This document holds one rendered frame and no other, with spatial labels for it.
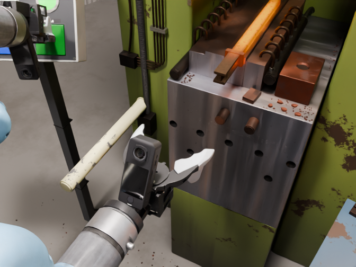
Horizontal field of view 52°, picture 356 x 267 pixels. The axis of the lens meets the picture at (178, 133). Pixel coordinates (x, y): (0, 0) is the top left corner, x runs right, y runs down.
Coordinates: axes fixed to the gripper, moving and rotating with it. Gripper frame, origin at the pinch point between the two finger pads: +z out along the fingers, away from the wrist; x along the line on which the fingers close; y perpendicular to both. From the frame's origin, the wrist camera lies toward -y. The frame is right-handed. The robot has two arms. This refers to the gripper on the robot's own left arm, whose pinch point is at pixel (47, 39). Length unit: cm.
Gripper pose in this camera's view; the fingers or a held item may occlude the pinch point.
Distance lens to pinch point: 99.6
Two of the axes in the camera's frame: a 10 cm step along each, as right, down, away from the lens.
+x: -10.0, -0.2, 0.3
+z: 0.3, -2.4, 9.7
